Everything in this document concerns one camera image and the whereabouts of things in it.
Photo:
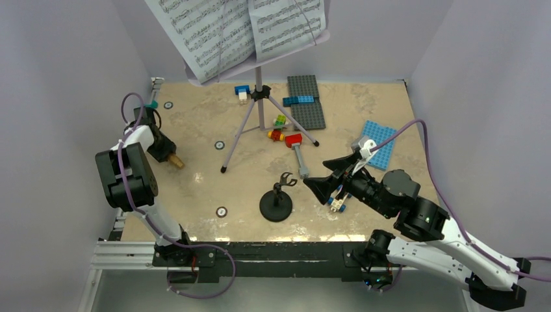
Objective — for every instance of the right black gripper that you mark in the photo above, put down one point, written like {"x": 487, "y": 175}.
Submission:
{"x": 322, "y": 186}

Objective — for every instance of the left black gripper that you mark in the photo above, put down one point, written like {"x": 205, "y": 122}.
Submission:
{"x": 168, "y": 147}

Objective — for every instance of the gold microphone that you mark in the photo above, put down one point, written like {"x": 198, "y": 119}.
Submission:
{"x": 176, "y": 161}

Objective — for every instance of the black microphone stand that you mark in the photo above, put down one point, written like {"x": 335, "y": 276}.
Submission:
{"x": 276, "y": 205}

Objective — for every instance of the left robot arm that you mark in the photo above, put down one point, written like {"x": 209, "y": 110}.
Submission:
{"x": 129, "y": 183}

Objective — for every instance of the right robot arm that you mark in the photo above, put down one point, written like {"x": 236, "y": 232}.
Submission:
{"x": 431, "y": 239}

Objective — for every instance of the white blue lego car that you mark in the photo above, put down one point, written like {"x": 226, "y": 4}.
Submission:
{"x": 338, "y": 205}

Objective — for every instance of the red and grey lego hammer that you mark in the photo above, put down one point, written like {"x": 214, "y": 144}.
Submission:
{"x": 294, "y": 142}

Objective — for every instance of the dark grey lego baseplate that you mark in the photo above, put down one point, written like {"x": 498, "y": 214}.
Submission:
{"x": 308, "y": 111}

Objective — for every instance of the red yellow lego piece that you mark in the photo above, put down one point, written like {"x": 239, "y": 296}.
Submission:
{"x": 276, "y": 135}

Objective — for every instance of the green yellow lego brick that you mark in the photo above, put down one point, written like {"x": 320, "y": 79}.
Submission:
{"x": 280, "y": 122}

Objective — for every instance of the blue lego bricks on baseplate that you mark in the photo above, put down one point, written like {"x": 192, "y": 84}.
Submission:
{"x": 296, "y": 100}

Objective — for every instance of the lavender tripod music stand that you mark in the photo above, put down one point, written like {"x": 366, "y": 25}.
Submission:
{"x": 261, "y": 92}

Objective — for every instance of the blue and white lego brick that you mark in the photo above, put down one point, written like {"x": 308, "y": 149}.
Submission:
{"x": 242, "y": 91}

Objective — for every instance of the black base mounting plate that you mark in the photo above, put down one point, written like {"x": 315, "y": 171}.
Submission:
{"x": 347, "y": 261}

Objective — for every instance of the left sheet music page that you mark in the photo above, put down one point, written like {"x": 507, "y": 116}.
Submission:
{"x": 211, "y": 36}

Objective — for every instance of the sheet music page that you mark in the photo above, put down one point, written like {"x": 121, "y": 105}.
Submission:
{"x": 211, "y": 36}
{"x": 281, "y": 26}

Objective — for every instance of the right sheet music page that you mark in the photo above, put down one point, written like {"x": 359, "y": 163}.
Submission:
{"x": 281, "y": 26}

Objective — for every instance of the teal clamp on rail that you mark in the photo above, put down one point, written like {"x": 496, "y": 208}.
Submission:
{"x": 153, "y": 105}

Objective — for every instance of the aluminium frame rail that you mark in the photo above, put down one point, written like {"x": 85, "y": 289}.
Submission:
{"x": 112, "y": 254}

